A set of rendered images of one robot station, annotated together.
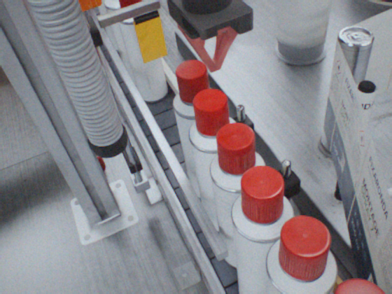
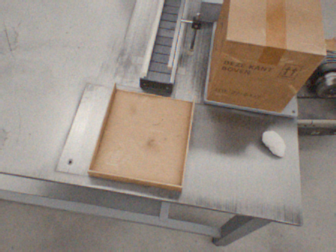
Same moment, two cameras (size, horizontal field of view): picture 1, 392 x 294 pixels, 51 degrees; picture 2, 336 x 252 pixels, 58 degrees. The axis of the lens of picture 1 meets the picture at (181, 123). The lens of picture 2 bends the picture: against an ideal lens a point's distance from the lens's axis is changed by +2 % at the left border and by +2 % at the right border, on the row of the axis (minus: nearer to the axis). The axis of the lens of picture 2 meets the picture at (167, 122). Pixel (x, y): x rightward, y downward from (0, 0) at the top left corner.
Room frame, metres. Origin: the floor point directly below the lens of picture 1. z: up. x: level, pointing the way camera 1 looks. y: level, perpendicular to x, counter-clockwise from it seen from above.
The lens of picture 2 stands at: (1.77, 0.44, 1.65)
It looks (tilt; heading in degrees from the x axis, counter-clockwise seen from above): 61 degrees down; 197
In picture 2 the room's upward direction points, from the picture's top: 8 degrees clockwise
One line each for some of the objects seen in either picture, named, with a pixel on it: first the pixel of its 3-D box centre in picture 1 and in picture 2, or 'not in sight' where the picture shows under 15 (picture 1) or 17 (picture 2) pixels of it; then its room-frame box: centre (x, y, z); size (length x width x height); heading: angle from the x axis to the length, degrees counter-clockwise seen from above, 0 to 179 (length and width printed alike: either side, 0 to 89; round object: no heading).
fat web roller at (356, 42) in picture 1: (344, 98); not in sight; (0.36, -0.21, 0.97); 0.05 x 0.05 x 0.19
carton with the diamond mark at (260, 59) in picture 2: not in sight; (258, 41); (1.04, 0.47, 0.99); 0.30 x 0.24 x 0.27; 15
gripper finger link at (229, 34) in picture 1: (207, 35); not in sight; (0.43, -0.05, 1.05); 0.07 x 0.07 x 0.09; 16
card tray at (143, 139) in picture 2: not in sight; (145, 133); (1.41, 0.27, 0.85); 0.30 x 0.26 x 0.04; 15
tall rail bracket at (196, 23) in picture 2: not in sight; (188, 31); (1.03, 0.25, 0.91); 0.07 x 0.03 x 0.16; 105
